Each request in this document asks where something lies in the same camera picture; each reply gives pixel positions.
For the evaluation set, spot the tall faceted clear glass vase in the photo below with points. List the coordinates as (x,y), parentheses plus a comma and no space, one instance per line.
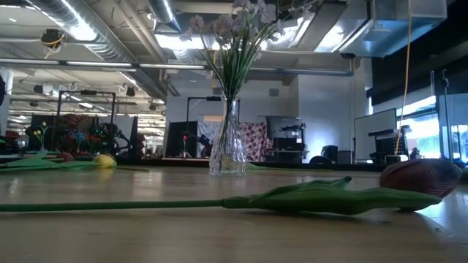
(238,160)

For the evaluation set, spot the pale pink flower bunch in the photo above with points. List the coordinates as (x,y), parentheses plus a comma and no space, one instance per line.
(234,65)

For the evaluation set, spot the dark red artificial tulip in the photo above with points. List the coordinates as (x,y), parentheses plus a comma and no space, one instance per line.
(66,156)
(329,199)

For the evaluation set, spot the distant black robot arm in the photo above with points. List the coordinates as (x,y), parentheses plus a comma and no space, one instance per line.
(109,133)

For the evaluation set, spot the small red tulips in vase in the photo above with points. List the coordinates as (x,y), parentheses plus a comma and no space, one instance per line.
(184,137)

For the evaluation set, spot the small yellow flowers in vase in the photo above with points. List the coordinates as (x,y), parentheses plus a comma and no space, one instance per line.
(38,133)

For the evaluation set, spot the white patterned cloth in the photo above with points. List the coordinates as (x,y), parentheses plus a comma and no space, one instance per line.
(204,126)

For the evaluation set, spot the dark equipment shelf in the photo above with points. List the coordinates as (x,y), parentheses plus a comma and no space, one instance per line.
(289,142)

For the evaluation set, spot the black upright panel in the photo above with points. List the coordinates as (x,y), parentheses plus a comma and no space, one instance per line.
(173,139)

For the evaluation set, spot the black office chair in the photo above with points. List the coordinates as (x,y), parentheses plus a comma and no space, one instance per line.
(329,153)

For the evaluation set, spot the bright ceiling light panel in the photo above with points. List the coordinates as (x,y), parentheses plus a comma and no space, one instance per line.
(175,42)

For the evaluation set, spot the white whiteboard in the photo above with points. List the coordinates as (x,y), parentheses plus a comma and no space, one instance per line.
(373,131)

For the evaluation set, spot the black desk equipment stand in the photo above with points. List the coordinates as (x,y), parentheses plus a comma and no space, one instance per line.
(387,146)

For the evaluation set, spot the dark red patterned cloth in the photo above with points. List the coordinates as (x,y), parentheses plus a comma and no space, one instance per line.
(73,122)

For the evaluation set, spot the dark bottle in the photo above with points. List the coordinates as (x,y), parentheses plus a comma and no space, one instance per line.
(415,155)

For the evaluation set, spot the black tripod stand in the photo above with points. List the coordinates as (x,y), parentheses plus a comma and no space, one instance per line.
(447,109)

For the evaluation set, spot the black gantry frame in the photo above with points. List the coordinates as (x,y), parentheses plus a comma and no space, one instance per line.
(59,109)
(214,98)

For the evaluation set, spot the narrow silver spiral duct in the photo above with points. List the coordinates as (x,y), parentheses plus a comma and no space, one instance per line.
(162,12)

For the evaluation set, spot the wide silver spiral duct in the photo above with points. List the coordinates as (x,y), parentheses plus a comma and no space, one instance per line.
(109,51)

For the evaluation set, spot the rectangular silver air duct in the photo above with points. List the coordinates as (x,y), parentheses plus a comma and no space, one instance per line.
(384,36)

